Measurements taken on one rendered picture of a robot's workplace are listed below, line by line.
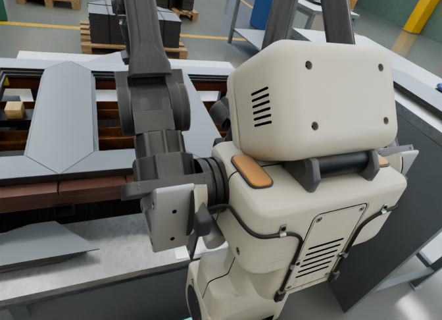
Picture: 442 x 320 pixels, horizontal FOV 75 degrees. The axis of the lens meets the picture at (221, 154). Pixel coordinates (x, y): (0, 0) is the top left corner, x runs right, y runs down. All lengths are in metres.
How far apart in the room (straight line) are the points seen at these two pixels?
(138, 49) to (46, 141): 0.64
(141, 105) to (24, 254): 0.62
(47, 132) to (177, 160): 0.74
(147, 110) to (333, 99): 0.25
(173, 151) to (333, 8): 0.49
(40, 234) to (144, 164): 0.62
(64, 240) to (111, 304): 0.73
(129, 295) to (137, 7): 1.37
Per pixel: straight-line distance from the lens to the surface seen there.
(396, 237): 1.49
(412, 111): 1.37
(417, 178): 1.37
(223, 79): 1.58
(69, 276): 0.92
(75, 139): 1.03
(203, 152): 1.00
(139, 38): 0.48
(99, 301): 1.62
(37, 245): 0.95
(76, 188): 0.91
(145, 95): 0.43
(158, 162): 0.38
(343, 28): 0.71
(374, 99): 0.44
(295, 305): 1.77
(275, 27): 0.75
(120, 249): 0.94
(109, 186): 0.90
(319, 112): 0.36
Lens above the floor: 1.48
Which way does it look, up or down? 39 degrees down
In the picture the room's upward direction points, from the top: 14 degrees clockwise
